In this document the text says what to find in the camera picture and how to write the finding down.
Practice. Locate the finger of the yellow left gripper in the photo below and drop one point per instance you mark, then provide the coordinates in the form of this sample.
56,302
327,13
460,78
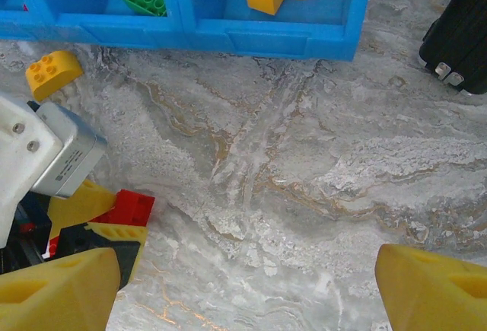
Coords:
121,234
81,203

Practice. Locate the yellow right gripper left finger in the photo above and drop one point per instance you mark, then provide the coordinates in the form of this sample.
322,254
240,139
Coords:
57,296

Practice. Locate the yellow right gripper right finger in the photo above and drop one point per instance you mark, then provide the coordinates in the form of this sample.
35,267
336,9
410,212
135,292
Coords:
430,293

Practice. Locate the red long lego brick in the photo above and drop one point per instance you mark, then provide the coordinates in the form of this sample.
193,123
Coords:
131,207

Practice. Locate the yellow curved lego brick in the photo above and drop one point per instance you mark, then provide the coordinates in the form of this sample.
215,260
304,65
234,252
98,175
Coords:
53,80

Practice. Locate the blue three-compartment plastic bin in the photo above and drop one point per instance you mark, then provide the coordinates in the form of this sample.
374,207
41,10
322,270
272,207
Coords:
266,38

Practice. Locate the black hard case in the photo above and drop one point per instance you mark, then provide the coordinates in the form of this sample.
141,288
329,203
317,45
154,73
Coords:
460,23

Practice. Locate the white silver left wrist camera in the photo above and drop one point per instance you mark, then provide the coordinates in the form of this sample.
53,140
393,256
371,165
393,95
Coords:
23,163

